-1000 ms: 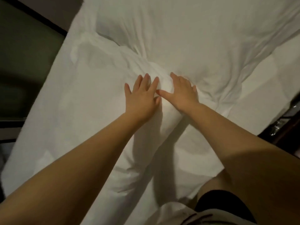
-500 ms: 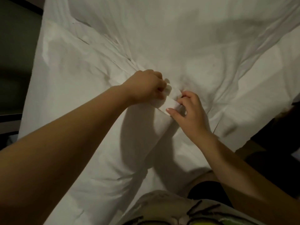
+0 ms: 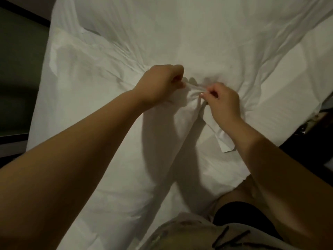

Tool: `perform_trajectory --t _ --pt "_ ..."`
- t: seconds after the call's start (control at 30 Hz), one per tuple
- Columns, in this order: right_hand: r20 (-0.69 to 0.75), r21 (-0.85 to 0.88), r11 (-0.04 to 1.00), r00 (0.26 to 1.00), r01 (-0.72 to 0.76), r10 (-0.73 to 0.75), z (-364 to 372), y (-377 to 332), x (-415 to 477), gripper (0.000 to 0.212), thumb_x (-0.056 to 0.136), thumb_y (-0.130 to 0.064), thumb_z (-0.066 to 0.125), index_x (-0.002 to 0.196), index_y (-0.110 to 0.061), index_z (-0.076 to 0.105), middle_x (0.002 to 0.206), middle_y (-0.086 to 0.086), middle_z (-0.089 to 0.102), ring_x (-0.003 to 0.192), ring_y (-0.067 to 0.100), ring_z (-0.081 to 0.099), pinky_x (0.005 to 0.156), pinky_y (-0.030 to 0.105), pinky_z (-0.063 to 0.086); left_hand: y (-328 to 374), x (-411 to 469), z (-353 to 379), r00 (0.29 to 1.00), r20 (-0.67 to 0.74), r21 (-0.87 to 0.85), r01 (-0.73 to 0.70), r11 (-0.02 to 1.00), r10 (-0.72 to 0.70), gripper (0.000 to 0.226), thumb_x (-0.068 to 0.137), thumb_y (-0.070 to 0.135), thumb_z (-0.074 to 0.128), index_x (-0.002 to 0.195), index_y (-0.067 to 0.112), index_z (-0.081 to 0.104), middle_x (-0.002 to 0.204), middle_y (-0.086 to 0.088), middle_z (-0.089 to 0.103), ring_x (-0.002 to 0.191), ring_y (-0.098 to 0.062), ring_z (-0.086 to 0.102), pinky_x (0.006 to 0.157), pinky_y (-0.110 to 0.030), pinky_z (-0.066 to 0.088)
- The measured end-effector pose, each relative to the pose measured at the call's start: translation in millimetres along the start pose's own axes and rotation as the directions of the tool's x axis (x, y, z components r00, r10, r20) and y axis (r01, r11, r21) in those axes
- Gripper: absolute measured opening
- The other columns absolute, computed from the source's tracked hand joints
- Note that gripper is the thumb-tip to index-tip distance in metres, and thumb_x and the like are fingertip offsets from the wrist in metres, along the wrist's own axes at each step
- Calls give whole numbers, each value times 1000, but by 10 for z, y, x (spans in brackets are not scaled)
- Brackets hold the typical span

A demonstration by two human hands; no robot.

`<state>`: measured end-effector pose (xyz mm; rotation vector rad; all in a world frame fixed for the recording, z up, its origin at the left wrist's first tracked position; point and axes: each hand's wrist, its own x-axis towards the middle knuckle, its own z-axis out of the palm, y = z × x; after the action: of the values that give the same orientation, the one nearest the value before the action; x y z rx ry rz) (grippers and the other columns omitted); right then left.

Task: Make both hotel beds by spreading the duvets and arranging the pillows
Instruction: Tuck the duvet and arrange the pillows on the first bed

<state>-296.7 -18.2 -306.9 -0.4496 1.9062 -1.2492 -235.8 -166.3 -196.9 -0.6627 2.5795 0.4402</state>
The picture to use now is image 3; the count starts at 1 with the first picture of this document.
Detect person's right hand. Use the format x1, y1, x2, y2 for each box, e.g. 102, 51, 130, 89
200, 82, 242, 131

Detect person's white printed shirt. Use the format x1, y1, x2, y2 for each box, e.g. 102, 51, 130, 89
138, 212, 300, 250

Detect person's right leg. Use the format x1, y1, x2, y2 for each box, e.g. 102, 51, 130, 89
211, 177, 271, 217

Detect person's right forearm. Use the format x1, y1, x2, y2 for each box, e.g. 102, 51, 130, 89
229, 119, 333, 250

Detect person's left forearm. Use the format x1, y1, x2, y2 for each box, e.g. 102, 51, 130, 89
0, 91, 152, 250

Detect person's left hand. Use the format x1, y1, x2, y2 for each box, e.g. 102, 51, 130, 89
133, 64, 186, 110

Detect white duvet cover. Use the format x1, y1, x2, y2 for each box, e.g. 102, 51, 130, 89
26, 0, 333, 250

